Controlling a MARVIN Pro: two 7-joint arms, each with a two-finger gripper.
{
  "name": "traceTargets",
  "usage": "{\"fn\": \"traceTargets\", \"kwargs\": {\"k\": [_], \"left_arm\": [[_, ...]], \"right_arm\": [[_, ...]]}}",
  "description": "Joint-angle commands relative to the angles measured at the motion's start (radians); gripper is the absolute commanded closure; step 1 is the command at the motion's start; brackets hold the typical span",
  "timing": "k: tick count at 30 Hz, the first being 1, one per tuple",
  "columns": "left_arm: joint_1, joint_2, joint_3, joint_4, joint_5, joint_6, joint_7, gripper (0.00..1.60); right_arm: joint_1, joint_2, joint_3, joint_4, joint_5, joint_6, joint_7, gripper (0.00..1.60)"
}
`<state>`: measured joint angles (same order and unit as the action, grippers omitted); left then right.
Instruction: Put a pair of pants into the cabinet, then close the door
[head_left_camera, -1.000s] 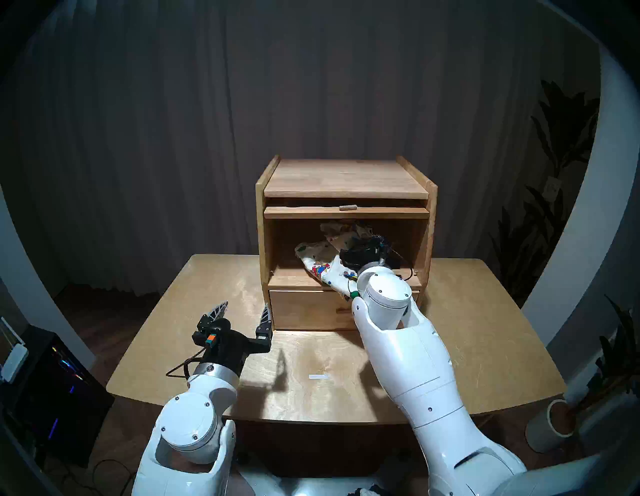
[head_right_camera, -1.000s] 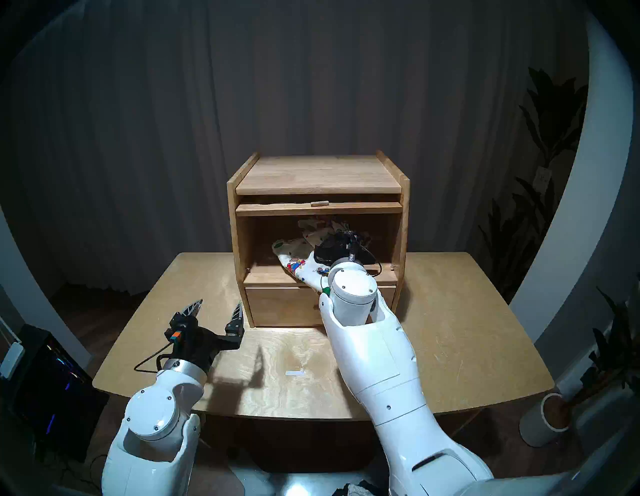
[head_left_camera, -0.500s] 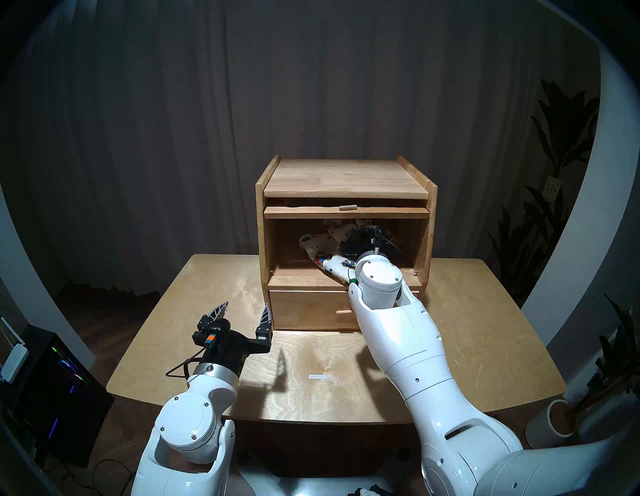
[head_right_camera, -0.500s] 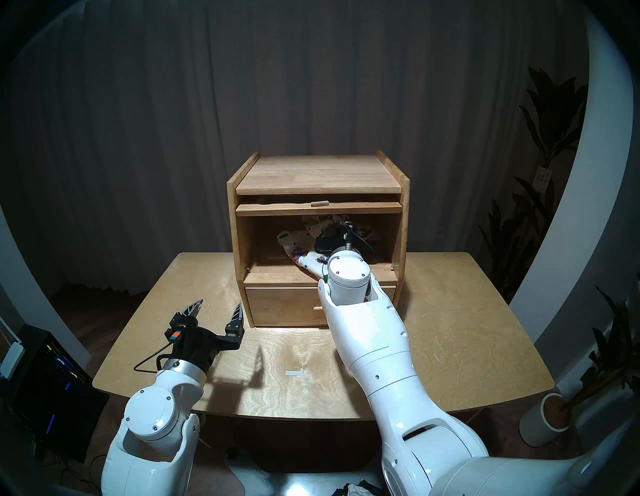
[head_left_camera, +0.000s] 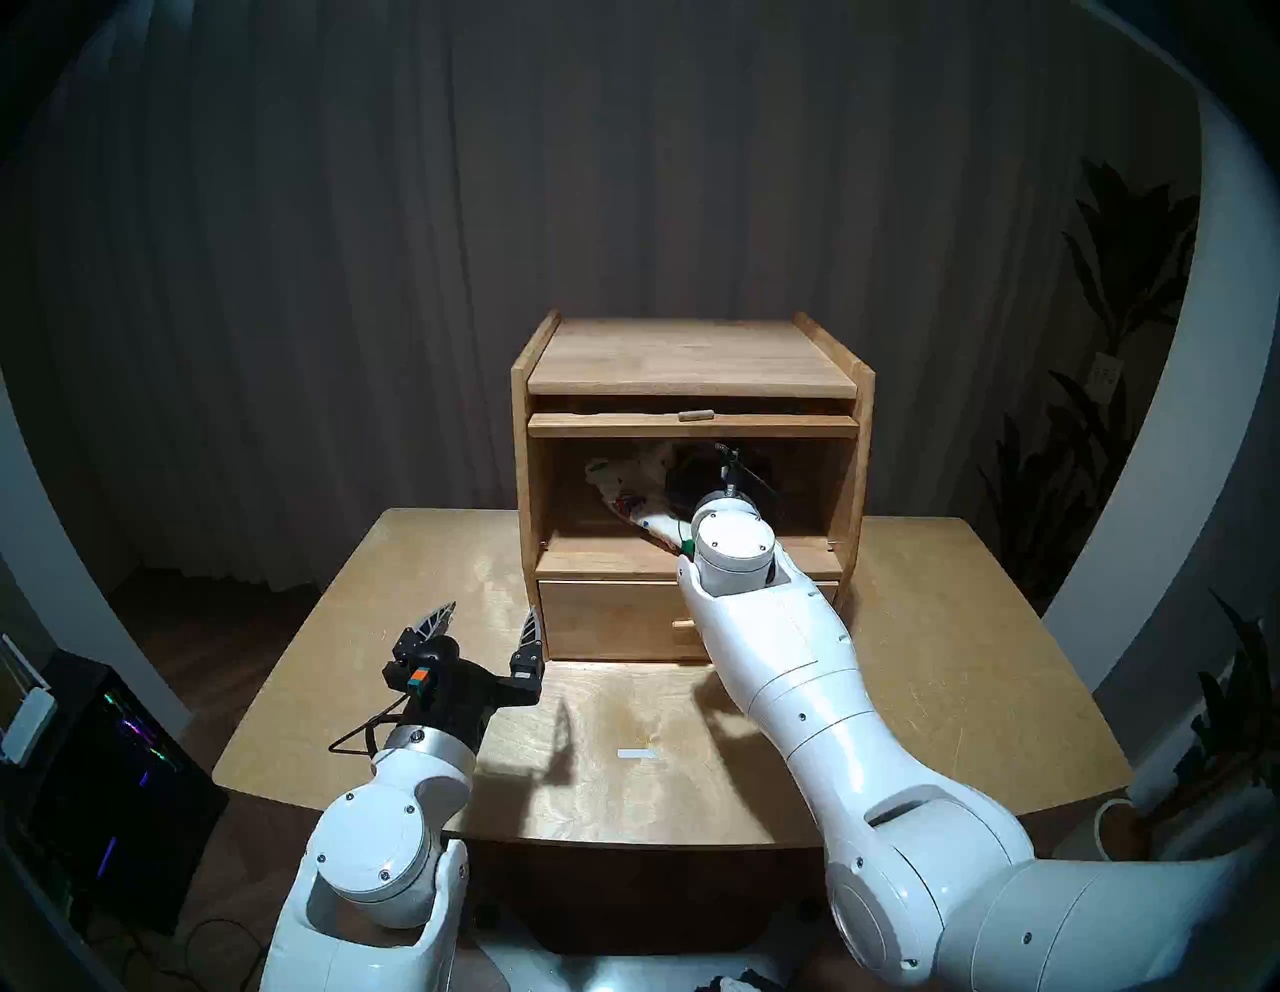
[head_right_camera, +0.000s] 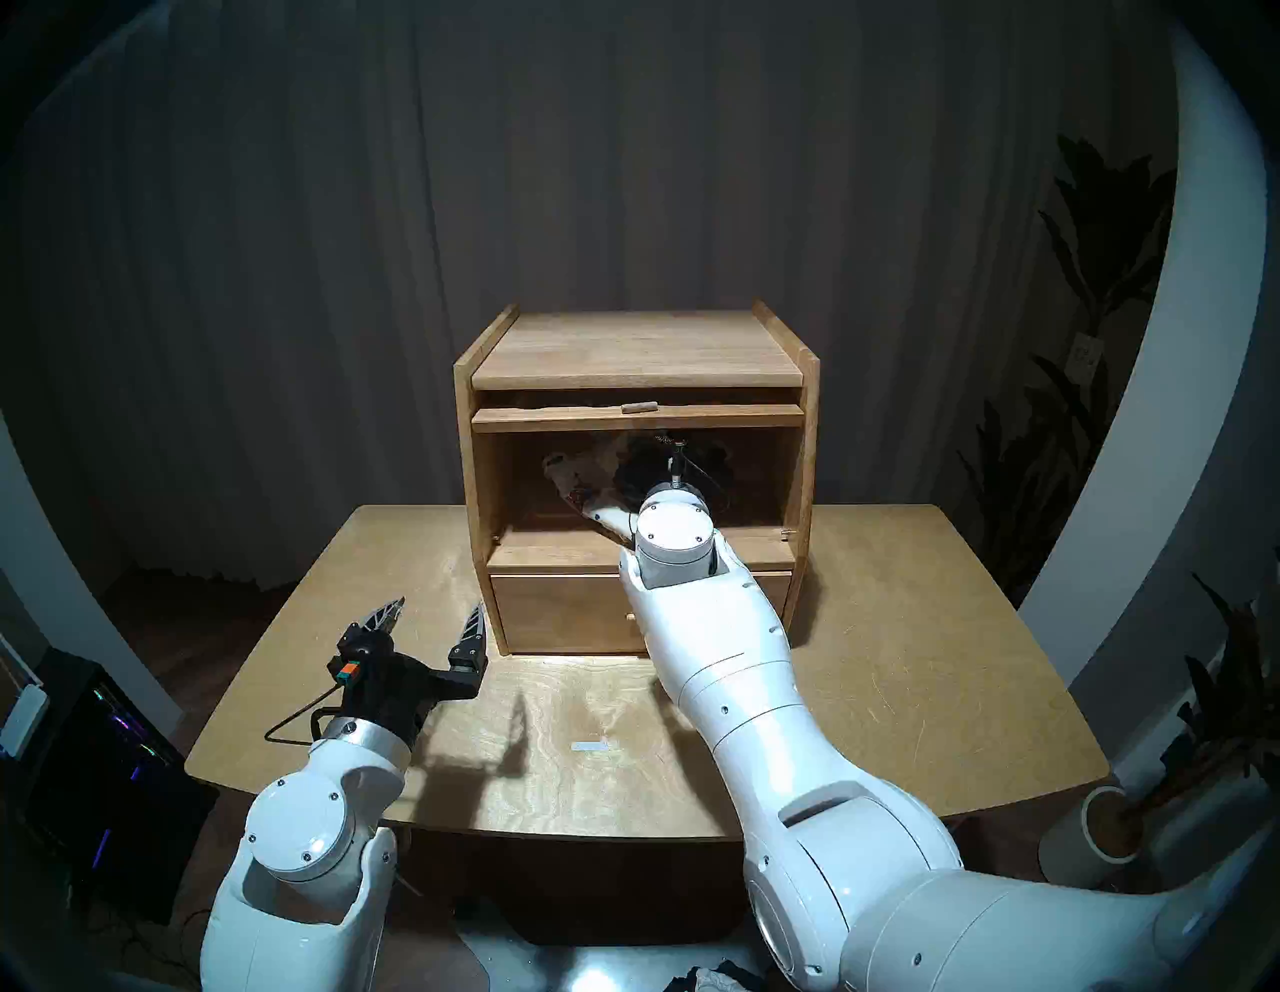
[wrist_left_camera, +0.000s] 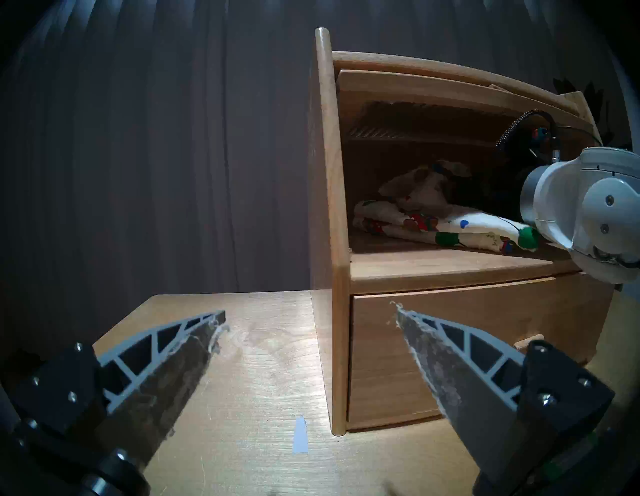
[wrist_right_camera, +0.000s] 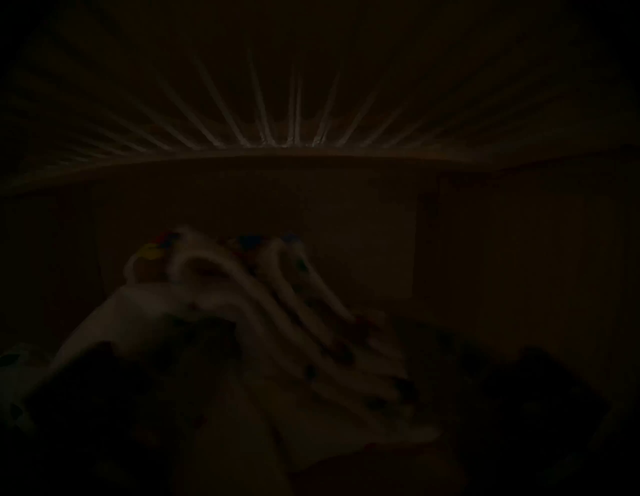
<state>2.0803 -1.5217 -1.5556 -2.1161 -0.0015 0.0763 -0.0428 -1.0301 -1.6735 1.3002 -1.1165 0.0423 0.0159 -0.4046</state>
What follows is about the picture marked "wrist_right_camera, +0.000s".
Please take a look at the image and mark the white cartoon print pants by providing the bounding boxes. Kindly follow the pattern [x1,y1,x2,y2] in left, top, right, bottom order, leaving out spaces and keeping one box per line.
[0,227,441,471]

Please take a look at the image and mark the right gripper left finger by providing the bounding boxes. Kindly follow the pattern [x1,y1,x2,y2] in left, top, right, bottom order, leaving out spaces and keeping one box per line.
[27,342,201,496]

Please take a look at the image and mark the wooden cabinet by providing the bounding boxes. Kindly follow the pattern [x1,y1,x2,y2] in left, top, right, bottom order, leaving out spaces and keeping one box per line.
[0,145,640,496]

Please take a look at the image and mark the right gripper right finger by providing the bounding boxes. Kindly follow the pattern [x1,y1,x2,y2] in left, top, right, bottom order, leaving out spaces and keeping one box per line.
[470,347,613,496]

